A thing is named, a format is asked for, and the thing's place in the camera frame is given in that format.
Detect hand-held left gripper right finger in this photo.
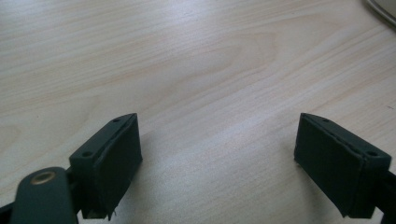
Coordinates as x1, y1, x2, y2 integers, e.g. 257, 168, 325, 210
293, 112, 392, 219

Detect white round plate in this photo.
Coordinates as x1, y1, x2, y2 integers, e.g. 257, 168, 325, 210
364, 0, 396, 28

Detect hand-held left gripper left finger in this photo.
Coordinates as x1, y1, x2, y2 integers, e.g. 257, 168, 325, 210
68, 112, 144, 222

